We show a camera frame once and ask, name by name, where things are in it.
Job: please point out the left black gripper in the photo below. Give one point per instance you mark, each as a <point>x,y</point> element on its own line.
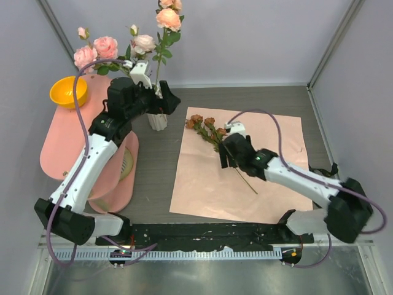
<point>172,101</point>

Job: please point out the orange plastic bowl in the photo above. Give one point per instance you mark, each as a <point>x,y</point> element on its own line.
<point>62,92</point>

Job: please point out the black mounting base plate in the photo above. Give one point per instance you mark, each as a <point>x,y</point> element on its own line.
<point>207,237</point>

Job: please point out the black ribbon gold lettering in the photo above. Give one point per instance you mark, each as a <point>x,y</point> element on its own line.
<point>327,173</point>

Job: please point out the pink flower bouquet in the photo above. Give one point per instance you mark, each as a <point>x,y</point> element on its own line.
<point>203,188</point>

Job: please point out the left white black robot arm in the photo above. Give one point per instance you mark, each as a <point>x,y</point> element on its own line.
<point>63,213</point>

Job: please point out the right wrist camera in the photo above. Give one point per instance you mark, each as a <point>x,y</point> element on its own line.
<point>235,127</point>

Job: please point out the pink tiered wooden shelf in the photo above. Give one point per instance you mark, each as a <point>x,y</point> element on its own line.
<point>65,141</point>

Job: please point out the slotted white cable duct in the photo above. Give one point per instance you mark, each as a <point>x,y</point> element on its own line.
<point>113,254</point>

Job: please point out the pale pink rose stem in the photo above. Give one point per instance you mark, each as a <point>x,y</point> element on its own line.
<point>141,45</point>

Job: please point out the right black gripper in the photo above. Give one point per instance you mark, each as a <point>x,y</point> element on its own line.
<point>223,153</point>

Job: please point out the peach rose stem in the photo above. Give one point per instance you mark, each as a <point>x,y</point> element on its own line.
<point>169,19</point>

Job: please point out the red leafy flower stem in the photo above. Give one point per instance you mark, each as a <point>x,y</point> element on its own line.
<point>209,133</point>

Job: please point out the white ribbed ceramic vase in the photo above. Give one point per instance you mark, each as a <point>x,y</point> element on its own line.
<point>158,122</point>

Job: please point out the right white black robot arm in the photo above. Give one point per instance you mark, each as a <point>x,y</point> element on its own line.
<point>344,208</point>

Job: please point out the pink rose bud stem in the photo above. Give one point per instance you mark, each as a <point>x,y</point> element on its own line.
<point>102,48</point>

